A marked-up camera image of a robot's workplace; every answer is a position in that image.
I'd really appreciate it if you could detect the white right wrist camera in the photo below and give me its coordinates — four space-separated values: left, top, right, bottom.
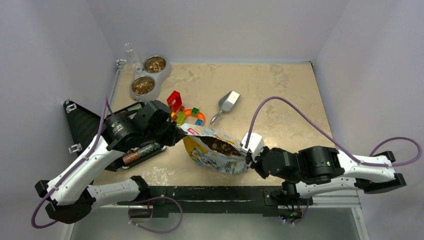
240 132 265 158

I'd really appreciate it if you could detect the red toy block frame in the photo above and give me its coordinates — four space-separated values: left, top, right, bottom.
166 90 185 121

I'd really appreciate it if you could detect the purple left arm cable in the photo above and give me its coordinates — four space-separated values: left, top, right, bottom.
31 96 115 229

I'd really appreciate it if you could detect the black poker chip case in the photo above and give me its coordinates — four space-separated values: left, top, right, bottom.
62 99 167 172

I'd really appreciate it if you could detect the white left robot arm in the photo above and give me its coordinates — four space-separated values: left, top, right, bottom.
35 100 187 224

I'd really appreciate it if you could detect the silver metal scoop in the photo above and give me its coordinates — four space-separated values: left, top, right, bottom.
210 90 241 124

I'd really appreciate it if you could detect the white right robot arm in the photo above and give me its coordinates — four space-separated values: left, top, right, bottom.
245 146 407 204

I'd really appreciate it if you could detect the colourful pet food bag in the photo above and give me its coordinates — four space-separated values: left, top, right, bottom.
180 123 249 175

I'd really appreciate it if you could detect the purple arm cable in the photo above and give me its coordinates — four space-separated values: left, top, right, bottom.
244 96 422 168
31 96 115 229

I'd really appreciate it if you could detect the aluminium frame rail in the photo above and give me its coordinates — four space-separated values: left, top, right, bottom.
62 180 359 209

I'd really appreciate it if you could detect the grey double pet bowl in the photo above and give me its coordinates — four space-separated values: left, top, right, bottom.
129 55 172 103

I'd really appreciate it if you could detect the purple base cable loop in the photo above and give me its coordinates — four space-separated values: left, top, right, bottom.
127 196 183 235

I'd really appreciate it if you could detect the clear water bottle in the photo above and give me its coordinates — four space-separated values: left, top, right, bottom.
124 42 143 73

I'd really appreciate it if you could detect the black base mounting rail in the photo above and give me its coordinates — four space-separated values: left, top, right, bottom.
118 186 313 218

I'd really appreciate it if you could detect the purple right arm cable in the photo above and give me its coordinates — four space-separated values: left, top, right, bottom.
244 96 422 168

